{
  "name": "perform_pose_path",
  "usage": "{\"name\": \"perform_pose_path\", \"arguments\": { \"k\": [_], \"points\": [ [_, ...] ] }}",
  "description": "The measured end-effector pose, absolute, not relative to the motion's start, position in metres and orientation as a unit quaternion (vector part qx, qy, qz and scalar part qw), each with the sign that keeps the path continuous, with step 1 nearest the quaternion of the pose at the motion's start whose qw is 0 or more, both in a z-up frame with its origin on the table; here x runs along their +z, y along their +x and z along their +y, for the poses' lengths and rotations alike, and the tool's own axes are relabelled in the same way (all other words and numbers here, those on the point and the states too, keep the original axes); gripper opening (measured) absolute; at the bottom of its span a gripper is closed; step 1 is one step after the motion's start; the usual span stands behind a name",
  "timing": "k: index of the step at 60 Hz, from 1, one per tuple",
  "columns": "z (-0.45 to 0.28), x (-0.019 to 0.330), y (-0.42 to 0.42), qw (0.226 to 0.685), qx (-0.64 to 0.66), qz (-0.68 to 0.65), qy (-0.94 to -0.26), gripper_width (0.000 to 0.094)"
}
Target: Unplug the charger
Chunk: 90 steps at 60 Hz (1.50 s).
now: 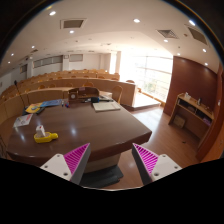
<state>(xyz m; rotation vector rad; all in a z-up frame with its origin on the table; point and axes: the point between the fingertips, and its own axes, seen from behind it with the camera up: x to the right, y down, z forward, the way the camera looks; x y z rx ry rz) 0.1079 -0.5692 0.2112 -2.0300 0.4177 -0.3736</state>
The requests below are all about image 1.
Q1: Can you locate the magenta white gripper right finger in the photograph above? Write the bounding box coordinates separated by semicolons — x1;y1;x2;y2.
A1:
132;143;181;185

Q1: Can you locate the yellow blue folder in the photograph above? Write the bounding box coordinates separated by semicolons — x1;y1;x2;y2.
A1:
26;103;41;114

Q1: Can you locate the black gooseneck microphone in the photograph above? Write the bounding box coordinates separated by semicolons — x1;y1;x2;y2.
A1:
14;80;26;115

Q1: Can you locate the bright large window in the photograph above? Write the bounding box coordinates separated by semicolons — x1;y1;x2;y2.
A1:
120;55;173;102

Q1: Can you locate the brown wooden desk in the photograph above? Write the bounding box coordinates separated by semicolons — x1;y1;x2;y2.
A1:
5;96;153;189

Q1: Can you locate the white paper booklet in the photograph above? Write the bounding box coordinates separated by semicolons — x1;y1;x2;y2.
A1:
13;114;32;128

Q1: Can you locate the yellow power strip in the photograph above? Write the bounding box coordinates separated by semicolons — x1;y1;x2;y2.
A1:
34;132;58;143

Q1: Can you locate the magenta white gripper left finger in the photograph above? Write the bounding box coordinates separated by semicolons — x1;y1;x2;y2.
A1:
41;143;91;185

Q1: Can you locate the wooden side shelf cabinet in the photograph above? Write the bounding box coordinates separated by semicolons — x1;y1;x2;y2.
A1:
169;93;214;140

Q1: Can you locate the white open notebook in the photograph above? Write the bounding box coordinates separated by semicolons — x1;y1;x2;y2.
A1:
93;102;120;112

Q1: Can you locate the wooden chair behind desk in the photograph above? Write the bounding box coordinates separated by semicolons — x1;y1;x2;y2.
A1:
112;86;123;103

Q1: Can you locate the wooden desktop lectern box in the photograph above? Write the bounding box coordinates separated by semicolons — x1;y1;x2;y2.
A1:
68;86;99;103

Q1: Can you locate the long curved wooden bench row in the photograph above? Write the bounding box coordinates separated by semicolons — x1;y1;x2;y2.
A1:
19;77;137;108

